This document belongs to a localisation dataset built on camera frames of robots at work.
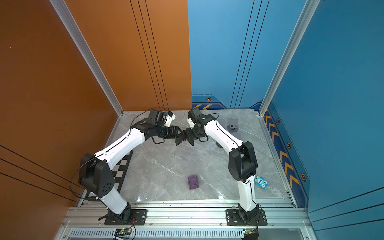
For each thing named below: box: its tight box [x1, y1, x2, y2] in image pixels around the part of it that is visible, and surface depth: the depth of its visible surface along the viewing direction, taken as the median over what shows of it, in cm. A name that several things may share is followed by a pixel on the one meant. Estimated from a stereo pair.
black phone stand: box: [175, 126, 195, 146], surface depth 81 cm
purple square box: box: [187, 174, 200, 190], surface depth 82 cm
